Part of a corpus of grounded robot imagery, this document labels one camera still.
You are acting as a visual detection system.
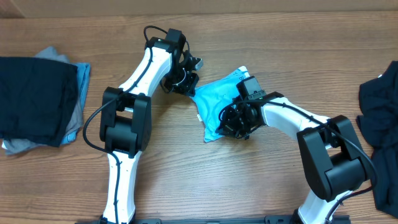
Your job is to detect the light blue printed t-shirt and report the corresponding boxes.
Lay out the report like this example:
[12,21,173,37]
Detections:
[192,66,250,143]

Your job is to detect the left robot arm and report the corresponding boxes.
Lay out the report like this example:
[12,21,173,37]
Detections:
[99,29,203,223]

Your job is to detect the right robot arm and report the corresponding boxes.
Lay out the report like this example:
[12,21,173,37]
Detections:
[217,76,377,223]

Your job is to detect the black t-shirt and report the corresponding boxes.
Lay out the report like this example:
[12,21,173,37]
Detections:
[356,61,397,218]

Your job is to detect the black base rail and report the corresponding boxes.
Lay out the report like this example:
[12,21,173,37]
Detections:
[76,215,351,224]

